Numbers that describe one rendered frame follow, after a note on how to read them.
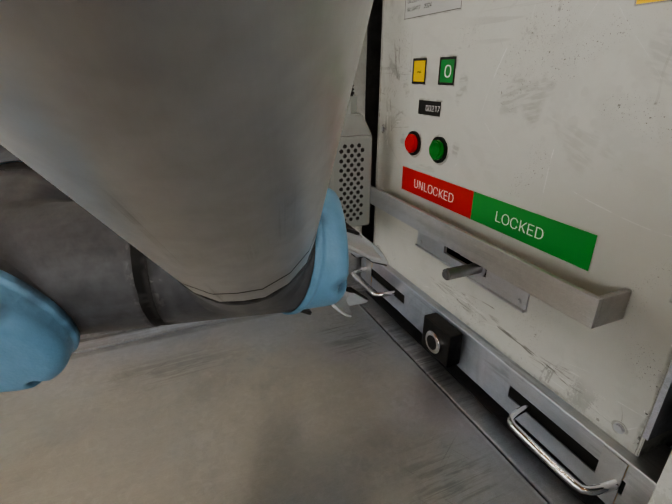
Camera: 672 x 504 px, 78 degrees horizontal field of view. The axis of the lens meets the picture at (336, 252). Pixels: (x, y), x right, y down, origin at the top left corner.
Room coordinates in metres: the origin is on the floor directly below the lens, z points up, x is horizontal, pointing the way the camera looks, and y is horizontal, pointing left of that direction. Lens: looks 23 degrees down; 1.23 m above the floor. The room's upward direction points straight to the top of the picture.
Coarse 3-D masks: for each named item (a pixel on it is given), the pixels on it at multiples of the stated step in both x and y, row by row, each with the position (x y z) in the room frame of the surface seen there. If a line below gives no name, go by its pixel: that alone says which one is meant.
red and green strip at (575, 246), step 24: (408, 168) 0.62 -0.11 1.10; (432, 192) 0.56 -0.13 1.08; (456, 192) 0.51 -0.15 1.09; (480, 216) 0.47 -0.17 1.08; (504, 216) 0.44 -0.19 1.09; (528, 216) 0.41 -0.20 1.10; (528, 240) 0.40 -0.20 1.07; (552, 240) 0.38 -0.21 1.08; (576, 240) 0.36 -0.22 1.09; (576, 264) 0.35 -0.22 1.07
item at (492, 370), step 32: (384, 288) 0.64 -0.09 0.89; (416, 288) 0.57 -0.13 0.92; (416, 320) 0.55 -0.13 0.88; (448, 320) 0.48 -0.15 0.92; (480, 352) 0.42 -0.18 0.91; (480, 384) 0.42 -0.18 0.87; (512, 384) 0.37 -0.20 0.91; (544, 416) 0.33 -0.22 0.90; (576, 416) 0.31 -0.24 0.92; (576, 448) 0.30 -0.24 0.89; (608, 448) 0.27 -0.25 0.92; (640, 480) 0.25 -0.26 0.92
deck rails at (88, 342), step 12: (180, 324) 0.58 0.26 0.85; (192, 324) 0.58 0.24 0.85; (204, 324) 0.58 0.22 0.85; (84, 336) 0.54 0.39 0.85; (96, 336) 0.55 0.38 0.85; (108, 336) 0.55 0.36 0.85; (120, 336) 0.55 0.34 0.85; (132, 336) 0.55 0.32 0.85; (144, 336) 0.55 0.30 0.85; (84, 348) 0.52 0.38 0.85; (96, 348) 0.52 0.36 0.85
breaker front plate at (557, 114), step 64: (384, 0) 0.71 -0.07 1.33; (512, 0) 0.47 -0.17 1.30; (576, 0) 0.40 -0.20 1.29; (384, 64) 0.70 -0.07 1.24; (512, 64) 0.46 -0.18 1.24; (576, 64) 0.39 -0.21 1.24; (640, 64) 0.34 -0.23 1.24; (384, 128) 0.69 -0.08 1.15; (448, 128) 0.54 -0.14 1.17; (512, 128) 0.45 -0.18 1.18; (576, 128) 0.38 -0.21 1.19; (640, 128) 0.33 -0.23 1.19; (512, 192) 0.43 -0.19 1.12; (576, 192) 0.37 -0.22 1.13; (640, 192) 0.32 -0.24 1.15; (448, 256) 0.51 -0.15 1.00; (640, 256) 0.30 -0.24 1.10; (512, 320) 0.40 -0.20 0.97; (640, 320) 0.29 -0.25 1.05; (576, 384) 0.32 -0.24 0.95; (640, 384) 0.28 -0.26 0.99
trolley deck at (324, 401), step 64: (256, 320) 0.60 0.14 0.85; (320, 320) 0.60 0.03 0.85; (64, 384) 0.44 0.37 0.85; (128, 384) 0.44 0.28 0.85; (192, 384) 0.44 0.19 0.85; (256, 384) 0.44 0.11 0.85; (320, 384) 0.44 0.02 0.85; (384, 384) 0.44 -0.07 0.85; (0, 448) 0.34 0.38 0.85; (64, 448) 0.34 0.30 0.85; (128, 448) 0.34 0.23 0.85; (192, 448) 0.34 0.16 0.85; (256, 448) 0.34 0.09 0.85; (320, 448) 0.34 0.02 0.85; (384, 448) 0.34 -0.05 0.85; (448, 448) 0.34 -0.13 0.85
